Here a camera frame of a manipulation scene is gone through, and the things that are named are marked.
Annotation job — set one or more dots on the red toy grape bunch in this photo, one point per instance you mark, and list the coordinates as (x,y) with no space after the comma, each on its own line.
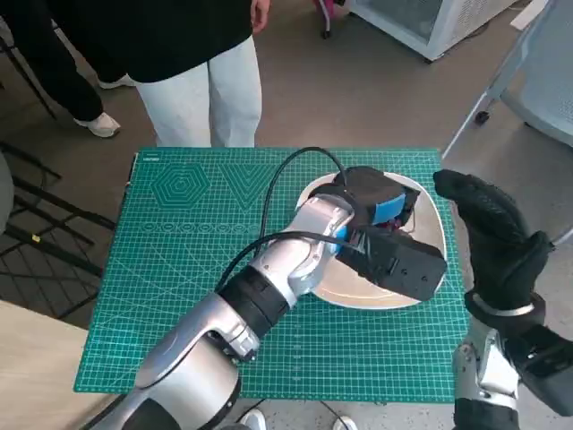
(396,225)

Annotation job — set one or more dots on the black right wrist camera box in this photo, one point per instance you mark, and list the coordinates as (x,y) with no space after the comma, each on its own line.
(550,372)

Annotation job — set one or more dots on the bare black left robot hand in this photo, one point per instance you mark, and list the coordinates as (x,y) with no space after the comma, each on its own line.
(367,188)

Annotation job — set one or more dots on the pink chair with castors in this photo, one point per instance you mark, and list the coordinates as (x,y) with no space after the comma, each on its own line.
(326,13)

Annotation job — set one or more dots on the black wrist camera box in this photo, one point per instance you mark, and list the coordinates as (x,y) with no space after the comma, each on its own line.
(550,372)
(403,264)

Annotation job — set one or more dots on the green cutting mat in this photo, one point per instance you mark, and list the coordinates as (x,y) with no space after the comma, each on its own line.
(179,269)

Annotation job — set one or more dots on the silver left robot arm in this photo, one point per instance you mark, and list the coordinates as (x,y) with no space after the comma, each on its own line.
(291,260)

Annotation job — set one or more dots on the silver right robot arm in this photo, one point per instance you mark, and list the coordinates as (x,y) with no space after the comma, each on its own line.
(483,403)

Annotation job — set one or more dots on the grey mesh chair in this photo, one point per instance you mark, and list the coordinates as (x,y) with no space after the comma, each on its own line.
(546,89)

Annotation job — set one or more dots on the person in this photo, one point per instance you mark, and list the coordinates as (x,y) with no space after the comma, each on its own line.
(201,98)
(53,67)

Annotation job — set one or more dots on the beige flat board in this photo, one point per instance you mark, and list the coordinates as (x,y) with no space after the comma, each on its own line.
(530,13)

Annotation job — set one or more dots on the white mesh cabinet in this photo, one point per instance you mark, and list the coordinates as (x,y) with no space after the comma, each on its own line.
(403,18)

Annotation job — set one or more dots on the light wooden desk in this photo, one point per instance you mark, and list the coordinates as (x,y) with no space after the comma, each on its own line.
(27,358)

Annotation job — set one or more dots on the white square plate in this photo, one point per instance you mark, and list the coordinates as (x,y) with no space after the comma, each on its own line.
(358,298)

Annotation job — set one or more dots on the white shoe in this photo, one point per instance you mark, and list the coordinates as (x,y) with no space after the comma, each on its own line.
(344,424)
(254,421)

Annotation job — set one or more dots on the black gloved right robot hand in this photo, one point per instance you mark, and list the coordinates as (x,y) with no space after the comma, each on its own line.
(497,242)

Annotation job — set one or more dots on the grey round seat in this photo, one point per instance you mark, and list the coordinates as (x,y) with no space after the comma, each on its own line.
(5,192)

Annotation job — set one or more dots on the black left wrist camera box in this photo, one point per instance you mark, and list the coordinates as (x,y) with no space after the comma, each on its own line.
(403,264)

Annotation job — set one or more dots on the person's hand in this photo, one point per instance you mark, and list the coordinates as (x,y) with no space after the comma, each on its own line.
(260,13)

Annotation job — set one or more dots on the black metal rack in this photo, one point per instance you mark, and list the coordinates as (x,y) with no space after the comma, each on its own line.
(33,239)

